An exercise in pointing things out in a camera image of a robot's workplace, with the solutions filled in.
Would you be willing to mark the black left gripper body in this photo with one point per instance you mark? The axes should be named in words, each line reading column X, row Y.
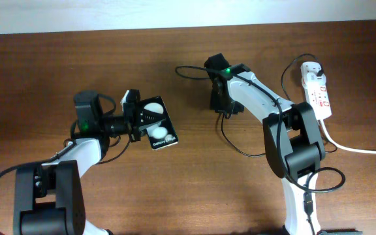
column 125, row 123

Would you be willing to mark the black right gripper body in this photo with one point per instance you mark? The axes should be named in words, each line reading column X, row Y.
column 222, row 104

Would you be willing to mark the black Galaxy flip phone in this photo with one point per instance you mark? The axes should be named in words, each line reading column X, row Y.
column 162, row 134

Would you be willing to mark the white power strip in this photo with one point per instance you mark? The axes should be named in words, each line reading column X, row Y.
column 316, row 95

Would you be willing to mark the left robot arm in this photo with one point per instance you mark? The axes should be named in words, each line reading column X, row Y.
column 48, row 195

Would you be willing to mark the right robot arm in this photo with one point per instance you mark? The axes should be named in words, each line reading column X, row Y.
column 292, row 141

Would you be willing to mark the white USB charger adapter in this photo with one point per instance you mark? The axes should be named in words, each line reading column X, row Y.
column 312, row 72

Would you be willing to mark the black base bar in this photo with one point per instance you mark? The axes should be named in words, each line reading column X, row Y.
column 340, row 232

